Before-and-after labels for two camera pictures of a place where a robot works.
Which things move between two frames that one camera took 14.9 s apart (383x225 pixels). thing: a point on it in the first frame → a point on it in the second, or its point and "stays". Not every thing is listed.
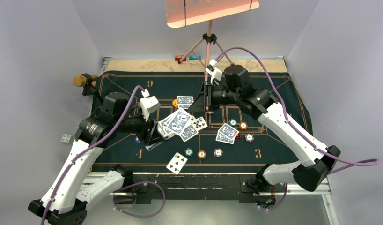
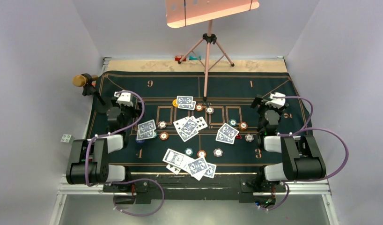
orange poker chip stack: [201, 154] stays
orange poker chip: [243, 125] stays
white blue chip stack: [217, 152] stays
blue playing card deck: [171, 124] → [196, 168]
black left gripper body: [144, 136] → [127, 111]
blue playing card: [185, 106] stays
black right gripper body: [215, 95] → [263, 108]
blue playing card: [184, 100] stays
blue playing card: [228, 131] stays
